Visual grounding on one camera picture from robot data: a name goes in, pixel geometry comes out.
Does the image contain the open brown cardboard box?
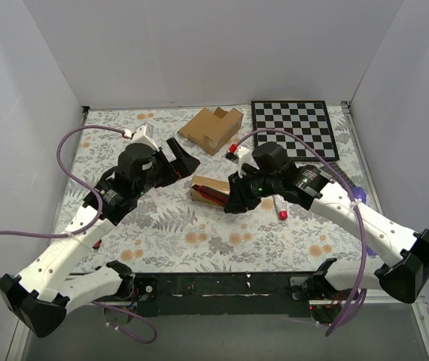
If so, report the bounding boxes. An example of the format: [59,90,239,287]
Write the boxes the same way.
[178,107,243,156]

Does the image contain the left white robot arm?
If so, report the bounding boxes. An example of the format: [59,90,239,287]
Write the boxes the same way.
[0,138,200,338]

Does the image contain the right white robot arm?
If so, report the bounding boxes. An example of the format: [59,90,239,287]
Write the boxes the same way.
[224,142,429,304]

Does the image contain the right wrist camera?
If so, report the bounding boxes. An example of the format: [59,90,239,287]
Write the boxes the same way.
[225,144,251,178]

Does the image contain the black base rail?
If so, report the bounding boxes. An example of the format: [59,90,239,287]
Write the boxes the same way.
[97,271,351,319]

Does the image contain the purple toy microphone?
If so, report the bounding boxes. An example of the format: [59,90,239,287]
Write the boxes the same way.
[351,187,367,203]

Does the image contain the purple cable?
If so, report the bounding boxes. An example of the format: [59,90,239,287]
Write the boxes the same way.
[236,128,370,338]
[0,126,158,344]

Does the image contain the brown cardboard box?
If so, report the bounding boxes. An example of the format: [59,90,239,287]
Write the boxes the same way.
[190,175,230,207]
[178,107,243,156]

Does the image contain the red black utility knife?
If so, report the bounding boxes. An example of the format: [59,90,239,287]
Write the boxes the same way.
[193,184,230,206]

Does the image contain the black white chessboard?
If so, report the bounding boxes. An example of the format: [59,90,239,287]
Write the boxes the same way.
[251,100,339,162]

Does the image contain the floral table mat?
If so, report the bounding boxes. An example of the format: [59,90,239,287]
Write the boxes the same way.
[72,108,361,273]

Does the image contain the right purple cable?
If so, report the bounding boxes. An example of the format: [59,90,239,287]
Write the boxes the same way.
[236,128,370,338]

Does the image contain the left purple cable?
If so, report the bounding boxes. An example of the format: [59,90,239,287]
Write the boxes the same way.
[0,126,158,344]

